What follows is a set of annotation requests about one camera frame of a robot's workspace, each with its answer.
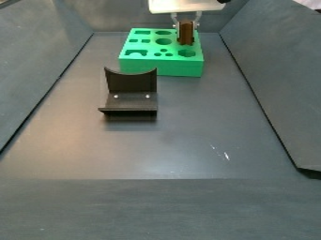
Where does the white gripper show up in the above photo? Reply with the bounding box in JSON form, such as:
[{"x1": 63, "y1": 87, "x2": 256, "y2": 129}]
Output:
[{"x1": 149, "y1": 0, "x2": 226, "y2": 29}]

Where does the brown star-shaped peg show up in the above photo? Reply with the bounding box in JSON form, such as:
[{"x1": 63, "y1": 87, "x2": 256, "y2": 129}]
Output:
[{"x1": 177, "y1": 20, "x2": 194, "y2": 45}]

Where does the green shape-sorter block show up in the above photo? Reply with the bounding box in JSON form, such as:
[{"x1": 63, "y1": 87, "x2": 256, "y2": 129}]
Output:
[{"x1": 118, "y1": 28, "x2": 205, "y2": 77}]

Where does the black curved bracket stand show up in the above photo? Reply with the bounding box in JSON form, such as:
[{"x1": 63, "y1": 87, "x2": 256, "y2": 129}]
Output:
[{"x1": 99, "y1": 67, "x2": 158, "y2": 113}]

